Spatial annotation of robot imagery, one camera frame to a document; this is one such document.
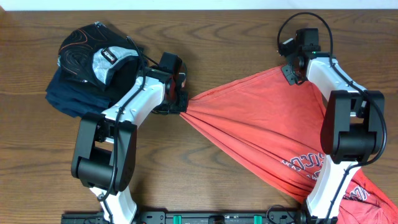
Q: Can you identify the red soccer t-shirt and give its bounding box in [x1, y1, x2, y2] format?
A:
[179, 64, 398, 224]

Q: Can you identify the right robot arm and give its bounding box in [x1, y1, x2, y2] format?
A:
[278, 28, 387, 223]

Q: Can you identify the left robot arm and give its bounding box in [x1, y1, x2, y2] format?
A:
[62, 52, 188, 223]

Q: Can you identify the black patterned folded garment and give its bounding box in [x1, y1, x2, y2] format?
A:
[58, 22, 147, 91]

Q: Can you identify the navy blue folded garment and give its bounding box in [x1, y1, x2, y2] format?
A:
[45, 57, 149, 119]

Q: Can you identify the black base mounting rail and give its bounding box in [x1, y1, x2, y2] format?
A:
[61, 210, 308, 224]

